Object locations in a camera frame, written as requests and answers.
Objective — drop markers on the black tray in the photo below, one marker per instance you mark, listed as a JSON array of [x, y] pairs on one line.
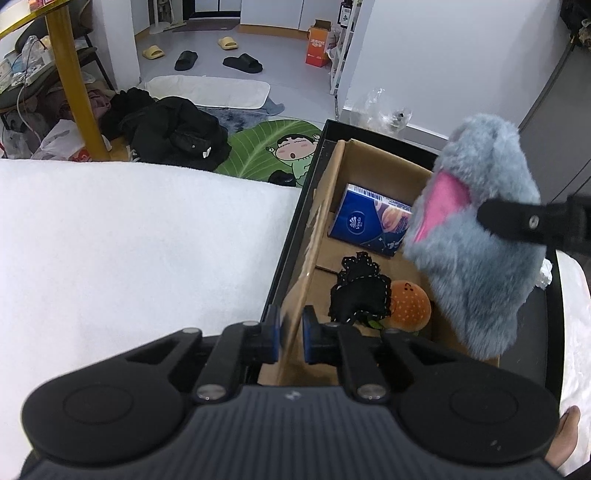
[[531, 350]]

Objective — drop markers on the black stitched plush toy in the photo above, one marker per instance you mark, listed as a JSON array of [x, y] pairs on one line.
[[358, 295]]

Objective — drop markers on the hanging black clothes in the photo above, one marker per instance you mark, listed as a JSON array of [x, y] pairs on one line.
[[577, 23]]

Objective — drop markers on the clear plastic bag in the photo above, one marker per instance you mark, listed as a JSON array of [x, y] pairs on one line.
[[385, 110]]

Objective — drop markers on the brown cardboard box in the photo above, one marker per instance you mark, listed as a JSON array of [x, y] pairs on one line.
[[369, 161]]

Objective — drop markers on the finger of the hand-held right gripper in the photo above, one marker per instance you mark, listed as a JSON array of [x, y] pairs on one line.
[[512, 219]]

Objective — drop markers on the black sock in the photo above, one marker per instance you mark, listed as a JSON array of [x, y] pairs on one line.
[[282, 178]]

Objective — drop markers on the green leaf cartoon mat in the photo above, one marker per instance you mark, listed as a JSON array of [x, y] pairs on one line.
[[268, 147]]

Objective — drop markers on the burger plush toy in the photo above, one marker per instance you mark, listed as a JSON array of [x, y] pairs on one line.
[[408, 304]]

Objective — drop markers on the pile of black clothes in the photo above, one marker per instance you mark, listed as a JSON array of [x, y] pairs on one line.
[[166, 127]]

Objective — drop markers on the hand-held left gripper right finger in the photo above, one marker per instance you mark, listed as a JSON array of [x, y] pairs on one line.
[[307, 337]]

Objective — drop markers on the blue tissue packet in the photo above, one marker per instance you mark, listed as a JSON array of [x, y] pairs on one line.
[[360, 221]]

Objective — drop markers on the grey plush toy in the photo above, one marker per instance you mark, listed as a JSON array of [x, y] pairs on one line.
[[480, 286]]

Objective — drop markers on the white plastic bag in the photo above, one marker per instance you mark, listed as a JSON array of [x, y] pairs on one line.
[[60, 143]]

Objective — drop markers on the white rack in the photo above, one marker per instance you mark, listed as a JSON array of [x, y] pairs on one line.
[[341, 55]]

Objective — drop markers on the black spray bottle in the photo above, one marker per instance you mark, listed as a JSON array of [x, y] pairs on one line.
[[344, 11]]

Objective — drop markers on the white bed sheet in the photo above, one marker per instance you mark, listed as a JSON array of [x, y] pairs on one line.
[[138, 254]]

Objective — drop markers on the orange carton box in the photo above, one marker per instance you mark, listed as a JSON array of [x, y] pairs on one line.
[[318, 44]]

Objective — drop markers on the black slipper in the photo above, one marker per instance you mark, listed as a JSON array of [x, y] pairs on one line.
[[242, 62], [186, 60]]

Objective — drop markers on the grey door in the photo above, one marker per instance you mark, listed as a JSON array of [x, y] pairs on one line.
[[554, 97]]

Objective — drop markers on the dark chair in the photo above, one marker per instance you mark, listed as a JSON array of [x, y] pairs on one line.
[[27, 87]]

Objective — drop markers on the yellow table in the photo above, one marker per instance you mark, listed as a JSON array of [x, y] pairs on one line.
[[74, 78]]

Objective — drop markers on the crumpled white tissue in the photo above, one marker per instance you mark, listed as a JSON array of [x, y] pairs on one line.
[[546, 274]]

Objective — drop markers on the blue fuzzy rug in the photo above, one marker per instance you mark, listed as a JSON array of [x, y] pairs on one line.
[[238, 119]]

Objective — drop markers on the grey-blue floor mat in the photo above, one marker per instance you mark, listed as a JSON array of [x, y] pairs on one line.
[[273, 108]]

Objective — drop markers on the white floor mat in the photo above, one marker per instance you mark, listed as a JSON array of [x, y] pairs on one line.
[[207, 90]]

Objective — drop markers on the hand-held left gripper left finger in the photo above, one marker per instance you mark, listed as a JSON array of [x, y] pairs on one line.
[[275, 337]]

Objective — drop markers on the yellow slipper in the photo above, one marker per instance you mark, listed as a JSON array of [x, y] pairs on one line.
[[152, 52], [227, 43]]

